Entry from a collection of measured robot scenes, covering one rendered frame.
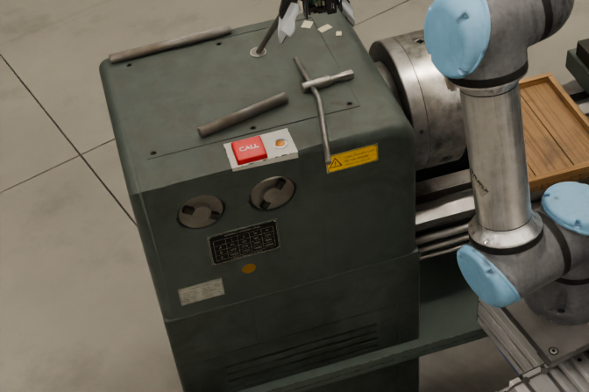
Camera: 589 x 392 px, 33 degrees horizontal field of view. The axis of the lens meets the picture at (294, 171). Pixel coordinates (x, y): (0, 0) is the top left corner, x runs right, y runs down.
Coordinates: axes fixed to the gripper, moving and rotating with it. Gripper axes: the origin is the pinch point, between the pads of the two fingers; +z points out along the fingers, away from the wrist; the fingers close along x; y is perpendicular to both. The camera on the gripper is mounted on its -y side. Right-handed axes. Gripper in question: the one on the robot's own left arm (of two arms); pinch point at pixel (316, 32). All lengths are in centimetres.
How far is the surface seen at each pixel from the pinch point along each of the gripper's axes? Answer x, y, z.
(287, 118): -8.6, 3.4, 16.7
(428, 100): 23.6, 0.2, 24.2
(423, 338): 17, 15, 88
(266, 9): 34, -223, 142
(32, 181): -81, -145, 142
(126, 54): -36.5, -29.2, 14.9
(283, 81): -5.9, -8.9, 16.7
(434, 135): 23.8, 3.6, 31.6
